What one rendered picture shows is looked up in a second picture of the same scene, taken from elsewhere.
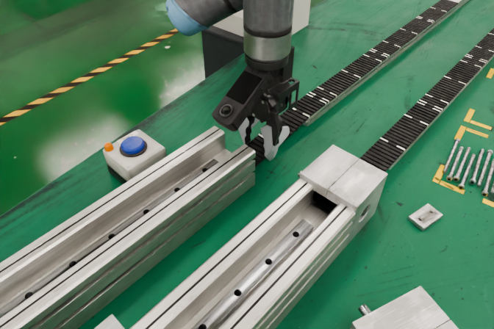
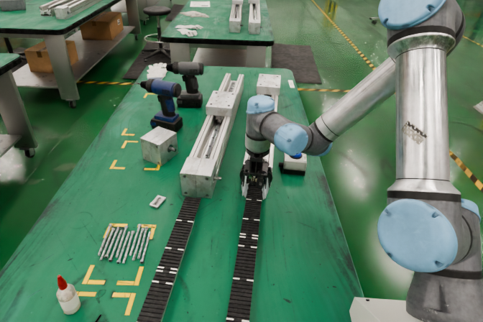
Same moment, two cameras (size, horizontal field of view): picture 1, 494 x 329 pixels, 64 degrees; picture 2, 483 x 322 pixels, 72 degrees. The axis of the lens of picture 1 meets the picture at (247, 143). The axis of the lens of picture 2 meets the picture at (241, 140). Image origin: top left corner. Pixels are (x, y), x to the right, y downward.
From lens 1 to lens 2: 134 cm
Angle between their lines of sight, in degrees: 98
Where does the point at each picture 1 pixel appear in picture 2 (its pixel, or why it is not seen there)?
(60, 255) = not seen: hidden behind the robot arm
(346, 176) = (197, 164)
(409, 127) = (177, 238)
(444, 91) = (156, 297)
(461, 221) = (139, 208)
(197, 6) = not seen: hidden behind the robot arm
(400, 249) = (166, 186)
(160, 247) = not seen: hidden behind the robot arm
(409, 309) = (161, 139)
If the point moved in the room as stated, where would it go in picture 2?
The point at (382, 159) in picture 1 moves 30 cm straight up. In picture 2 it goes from (186, 208) to (180, 121)
